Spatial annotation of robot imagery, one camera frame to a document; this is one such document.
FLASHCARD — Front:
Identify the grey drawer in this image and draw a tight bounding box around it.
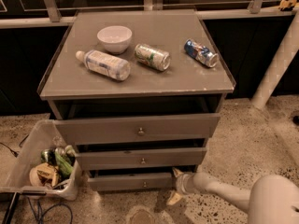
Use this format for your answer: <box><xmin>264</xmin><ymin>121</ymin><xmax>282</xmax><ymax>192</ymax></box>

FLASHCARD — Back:
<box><xmin>88</xmin><ymin>172</ymin><xmax>176</xmax><ymax>192</ymax></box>
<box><xmin>54</xmin><ymin>113</ymin><xmax>220</xmax><ymax>145</ymax></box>
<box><xmin>76</xmin><ymin>147</ymin><xmax>206</xmax><ymax>171</ymax></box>

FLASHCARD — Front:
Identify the green white soda can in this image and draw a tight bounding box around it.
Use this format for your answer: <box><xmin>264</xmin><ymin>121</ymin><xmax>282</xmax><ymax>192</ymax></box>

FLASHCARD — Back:
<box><xmin>134</xmin><ymin>44</ymin><xmax>171</xmax><ymax>72</ymax></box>

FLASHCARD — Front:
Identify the grey drawer cabinet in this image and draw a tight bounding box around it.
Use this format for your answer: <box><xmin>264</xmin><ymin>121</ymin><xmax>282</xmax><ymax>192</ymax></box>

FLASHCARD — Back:
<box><xmin>39</xmin><ymin>10</ymin><xmax>235</xmax><ymax>179</ymax></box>

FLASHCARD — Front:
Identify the blue soda can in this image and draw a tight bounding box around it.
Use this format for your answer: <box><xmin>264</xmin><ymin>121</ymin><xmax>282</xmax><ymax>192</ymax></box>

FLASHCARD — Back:
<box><xmin>184</xmin><ymin>39</ymin><xmax>219</xmax><ymax>68</ymax></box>

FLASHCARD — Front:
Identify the round floor drain cover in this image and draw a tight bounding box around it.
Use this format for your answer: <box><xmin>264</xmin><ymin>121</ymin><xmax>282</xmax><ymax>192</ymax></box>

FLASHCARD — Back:
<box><xmin>126</xmin><ymin>206</ymin><xmax>155</xmax><ymax>224</ymax></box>

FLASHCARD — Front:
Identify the metal railing frame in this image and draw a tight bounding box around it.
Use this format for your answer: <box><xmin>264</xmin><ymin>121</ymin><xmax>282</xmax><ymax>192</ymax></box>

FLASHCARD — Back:
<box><xmin>0</xmin><ymin>0</ymin><xmax>298</xmax><ymax>28</ymax></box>

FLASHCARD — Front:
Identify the black bar beside bin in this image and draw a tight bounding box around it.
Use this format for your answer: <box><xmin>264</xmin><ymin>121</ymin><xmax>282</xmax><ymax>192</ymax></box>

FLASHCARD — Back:
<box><xmin>2</xmin><ymin>192</ymin><xmax>21</xmax><ymax>224</ymax></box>

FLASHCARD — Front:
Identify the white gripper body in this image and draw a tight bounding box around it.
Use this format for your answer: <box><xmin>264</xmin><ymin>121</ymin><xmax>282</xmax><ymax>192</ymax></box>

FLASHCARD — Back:
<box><xmin>176</xmin><ymin>173</ymin><xmax>194</xmax><ymax>195</ymax></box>

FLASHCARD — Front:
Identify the clear plastic water bottle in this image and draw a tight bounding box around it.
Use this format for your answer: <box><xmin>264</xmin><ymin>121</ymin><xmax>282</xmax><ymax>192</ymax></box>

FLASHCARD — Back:
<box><xmin>76</xmin><ymin>49</ymin><xmax>131</xmax><ymax>81</ymax></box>

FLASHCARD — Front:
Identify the grey bottom drawer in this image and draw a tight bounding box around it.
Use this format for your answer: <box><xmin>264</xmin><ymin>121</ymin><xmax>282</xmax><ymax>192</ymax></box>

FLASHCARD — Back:
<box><xmin>88</xmin><ymin>172</ymin><xmax>176</xmax><ymax>192</ymax></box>

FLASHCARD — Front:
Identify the green snack bag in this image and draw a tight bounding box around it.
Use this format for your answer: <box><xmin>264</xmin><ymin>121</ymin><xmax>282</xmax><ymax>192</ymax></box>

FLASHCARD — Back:
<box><xmin>55</xmin><ymin>153</ymin><xmax>73</xmax><ymax>178</ymax></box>

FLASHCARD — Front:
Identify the black floor cable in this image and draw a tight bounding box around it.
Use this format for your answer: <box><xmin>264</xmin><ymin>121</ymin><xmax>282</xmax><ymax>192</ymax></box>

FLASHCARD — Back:
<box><xmin>0</xmin><ymin>133</ymin><xmax>30</xmax><ymax>159</ymax></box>

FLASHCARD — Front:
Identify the grey middle drawer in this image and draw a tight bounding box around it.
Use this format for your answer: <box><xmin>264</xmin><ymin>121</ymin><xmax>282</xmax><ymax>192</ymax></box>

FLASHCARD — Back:
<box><xmin>76</xmin><ymin>147</ymin><xmax>206</xmax><ymax>171</ymax></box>

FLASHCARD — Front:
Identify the yellow object on railing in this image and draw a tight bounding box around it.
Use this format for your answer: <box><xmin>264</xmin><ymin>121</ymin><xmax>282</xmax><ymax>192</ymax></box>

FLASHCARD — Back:
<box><xmin>278</xmin><ymin>0</ymin><xmax>297</xmax><ymax>11</ymax></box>

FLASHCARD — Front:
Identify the blue floor cable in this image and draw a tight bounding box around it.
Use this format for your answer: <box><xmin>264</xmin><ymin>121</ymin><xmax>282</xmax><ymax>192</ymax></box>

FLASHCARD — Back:
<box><xmin>27</xmin><ymin>197</ymin><xmax>74</xmax><ymax>224</ymax></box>

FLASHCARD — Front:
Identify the clear plastic bin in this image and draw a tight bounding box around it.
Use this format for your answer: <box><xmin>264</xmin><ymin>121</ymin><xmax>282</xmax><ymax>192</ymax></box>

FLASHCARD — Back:
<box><xmin>0</xmin><ymin>119</ymin><xmax>81</xmax><ymax>201</ymax></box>

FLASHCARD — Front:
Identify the green can in bin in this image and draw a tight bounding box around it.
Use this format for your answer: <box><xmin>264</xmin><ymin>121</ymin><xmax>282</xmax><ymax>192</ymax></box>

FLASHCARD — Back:
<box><xmin>41</xmin><ymin>149</ymin><xmax>56</xmax><ymax>166</ymax></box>

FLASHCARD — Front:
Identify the white diagonal support post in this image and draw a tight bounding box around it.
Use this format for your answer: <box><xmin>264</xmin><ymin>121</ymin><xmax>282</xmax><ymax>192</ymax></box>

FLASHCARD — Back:
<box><xmin>251</xmin><ymin>12</ymin><xmax>299</xmax><ymax>109</ymax></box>

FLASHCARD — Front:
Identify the grey top drawer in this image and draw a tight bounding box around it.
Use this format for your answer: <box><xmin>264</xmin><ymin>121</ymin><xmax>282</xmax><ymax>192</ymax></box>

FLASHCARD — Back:
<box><xmin>54</xmin><ymin>113</ymin><xmax>220</xmax><ymax>145</ymax></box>

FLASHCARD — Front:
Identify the yellow brown snack packet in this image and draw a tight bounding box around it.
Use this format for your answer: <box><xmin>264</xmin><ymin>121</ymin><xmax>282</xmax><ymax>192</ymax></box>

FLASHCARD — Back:
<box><xmin>36</xmin><ymin>162</ymin><xmax>60</xmax><ymax>188</ymax></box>

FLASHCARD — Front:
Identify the white ceramic bowl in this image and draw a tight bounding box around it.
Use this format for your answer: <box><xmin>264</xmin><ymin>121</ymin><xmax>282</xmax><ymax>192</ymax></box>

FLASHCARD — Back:
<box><xmin>97</xmin><ymin>25</ymin><xmax>133</xmax><ymax>54</ymax></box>

